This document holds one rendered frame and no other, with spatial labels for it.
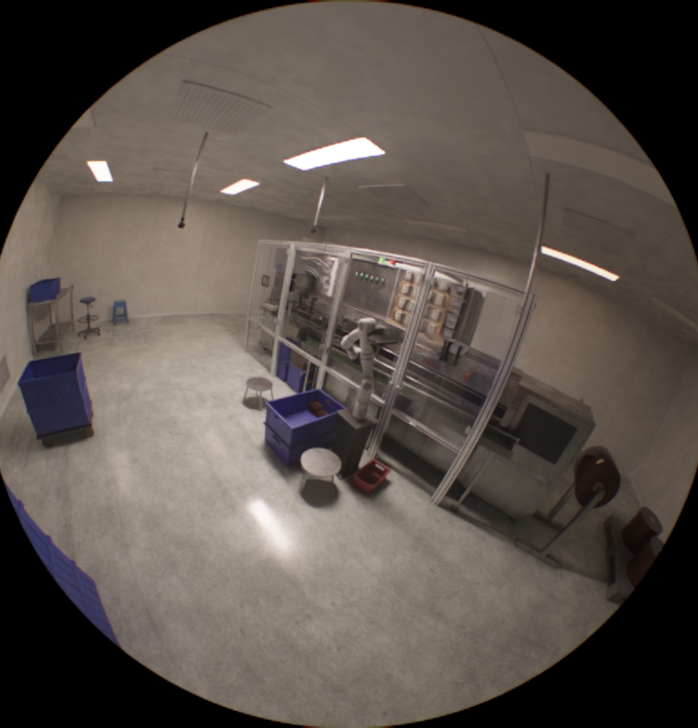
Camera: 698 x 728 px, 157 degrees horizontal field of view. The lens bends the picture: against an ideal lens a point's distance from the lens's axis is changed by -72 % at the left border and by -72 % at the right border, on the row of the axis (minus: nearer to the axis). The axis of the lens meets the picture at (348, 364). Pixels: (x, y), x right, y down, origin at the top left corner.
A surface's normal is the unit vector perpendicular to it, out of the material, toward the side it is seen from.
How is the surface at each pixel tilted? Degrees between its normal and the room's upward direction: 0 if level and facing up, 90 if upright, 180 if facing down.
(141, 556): 0
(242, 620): 0
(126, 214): 90
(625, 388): 90
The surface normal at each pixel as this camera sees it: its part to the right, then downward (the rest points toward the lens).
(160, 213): 0.70, 0.40
